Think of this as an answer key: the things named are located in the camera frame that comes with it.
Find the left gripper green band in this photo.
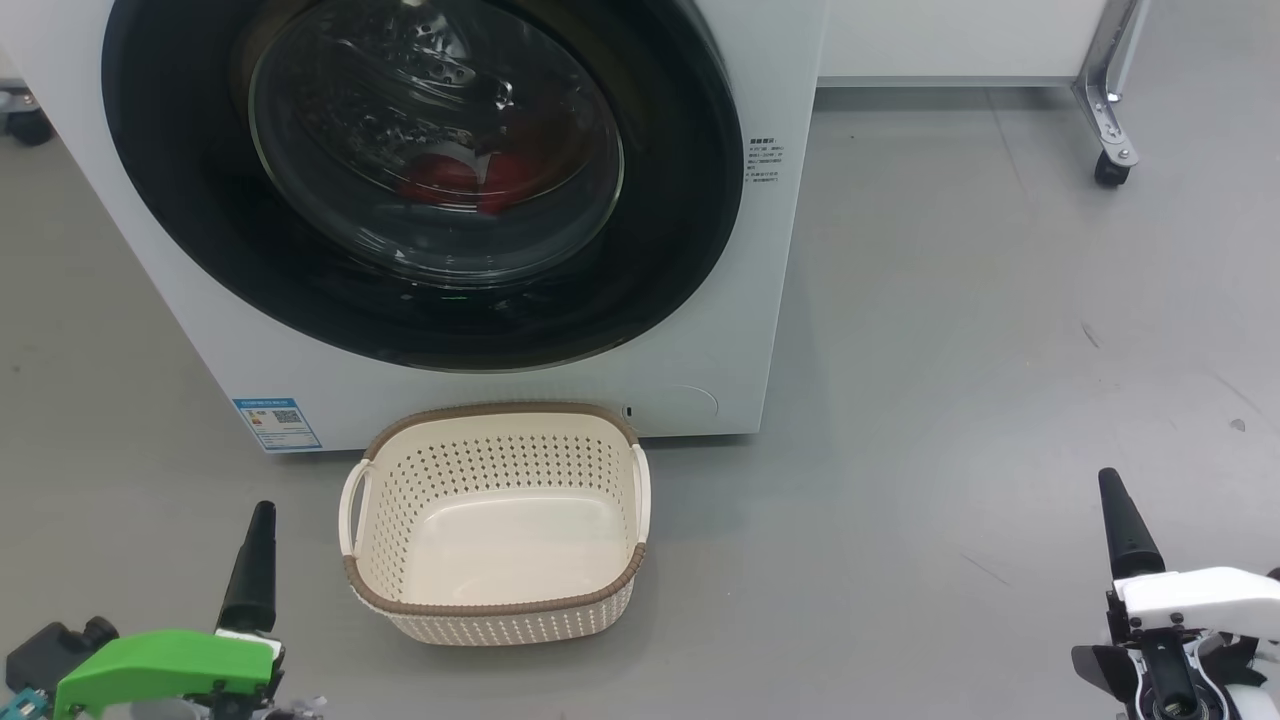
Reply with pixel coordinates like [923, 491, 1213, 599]
[55, 501, 321, 720]

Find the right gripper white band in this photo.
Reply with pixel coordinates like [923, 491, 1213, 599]
[1072, 467, 1280, 720]

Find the red and white garment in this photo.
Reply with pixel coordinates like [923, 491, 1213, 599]
[400, 150, 547, 217]

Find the transparent washing machine door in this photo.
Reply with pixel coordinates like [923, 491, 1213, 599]
[100, 0, 747, 374]

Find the cream laundry basket brown rim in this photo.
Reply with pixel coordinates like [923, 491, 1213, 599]
[338, 402, 653, 648]

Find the white front-load washing machine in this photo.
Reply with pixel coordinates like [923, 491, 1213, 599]
[0, 0, 829, 454]

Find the blue energy label sticker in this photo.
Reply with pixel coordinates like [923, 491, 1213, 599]
[233, 397, 324, 454]

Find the black caster wheel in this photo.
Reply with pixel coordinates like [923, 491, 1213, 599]
[0, 85, 56, 148]

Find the black text notice sticker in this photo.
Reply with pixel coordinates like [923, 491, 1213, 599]
[746, 137, 788, 187]

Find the white partition with metal leg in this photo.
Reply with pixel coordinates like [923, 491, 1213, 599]
[818, 0, 1151, 189]

